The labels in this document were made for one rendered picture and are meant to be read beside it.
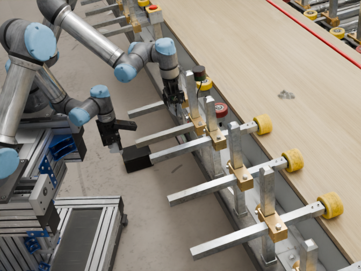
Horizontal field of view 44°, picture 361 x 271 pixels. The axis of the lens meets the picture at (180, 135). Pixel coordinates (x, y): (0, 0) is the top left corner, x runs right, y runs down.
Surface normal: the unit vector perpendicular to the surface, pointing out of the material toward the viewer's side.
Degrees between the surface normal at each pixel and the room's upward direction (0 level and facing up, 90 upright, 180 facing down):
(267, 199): 90
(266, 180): 90
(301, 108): 0
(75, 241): 0
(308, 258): 90
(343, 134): 0
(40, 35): 85
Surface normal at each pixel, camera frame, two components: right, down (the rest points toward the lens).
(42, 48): 0.83, 0.16
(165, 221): -0.14, -0.77
